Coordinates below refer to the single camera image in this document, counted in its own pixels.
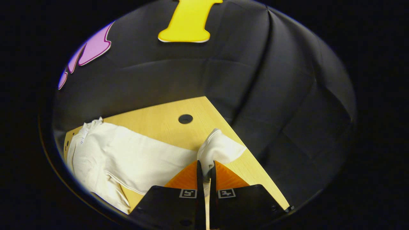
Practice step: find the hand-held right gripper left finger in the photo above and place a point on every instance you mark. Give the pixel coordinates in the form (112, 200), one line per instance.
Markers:
(199, 191)

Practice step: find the black backdrop cloth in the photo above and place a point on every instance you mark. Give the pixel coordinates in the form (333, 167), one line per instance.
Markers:
(179, 73)

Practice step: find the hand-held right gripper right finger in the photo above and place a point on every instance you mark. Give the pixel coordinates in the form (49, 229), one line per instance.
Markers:
(213, 198)

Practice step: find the white sweatshirt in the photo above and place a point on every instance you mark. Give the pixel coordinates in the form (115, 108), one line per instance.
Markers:
(137, 159)

